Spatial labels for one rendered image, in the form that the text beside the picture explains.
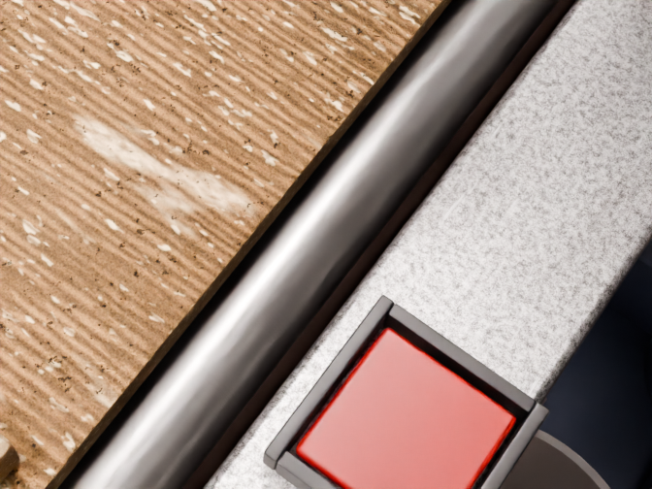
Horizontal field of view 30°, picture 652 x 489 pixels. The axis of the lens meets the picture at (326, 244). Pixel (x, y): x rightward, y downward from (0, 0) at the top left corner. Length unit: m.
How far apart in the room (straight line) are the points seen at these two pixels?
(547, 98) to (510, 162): 0.04
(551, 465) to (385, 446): 0.65
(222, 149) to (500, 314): 0.13
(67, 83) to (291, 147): 0.09
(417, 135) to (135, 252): 0.13
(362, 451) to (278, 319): 0.06
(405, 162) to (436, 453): 0.12
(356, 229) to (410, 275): 0.03
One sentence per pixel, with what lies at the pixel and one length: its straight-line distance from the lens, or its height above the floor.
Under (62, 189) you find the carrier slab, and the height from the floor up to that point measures 0.94.
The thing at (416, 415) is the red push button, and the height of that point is 0.93.
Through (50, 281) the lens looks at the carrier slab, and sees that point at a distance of 0.46.
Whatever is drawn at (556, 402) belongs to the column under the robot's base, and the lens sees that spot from 1.45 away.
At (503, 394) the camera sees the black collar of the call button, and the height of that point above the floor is 0.93.
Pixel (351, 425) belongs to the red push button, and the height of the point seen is 0.93.
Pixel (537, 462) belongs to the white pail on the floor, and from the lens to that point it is 1.10.
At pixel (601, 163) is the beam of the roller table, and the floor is 0.91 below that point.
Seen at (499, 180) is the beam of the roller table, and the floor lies 0.91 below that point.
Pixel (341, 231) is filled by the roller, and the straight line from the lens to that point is 0.49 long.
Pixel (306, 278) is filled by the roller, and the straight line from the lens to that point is 0.48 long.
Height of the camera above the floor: 1.36
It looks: 68 degrees down
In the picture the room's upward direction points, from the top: 12 degrees clockwise
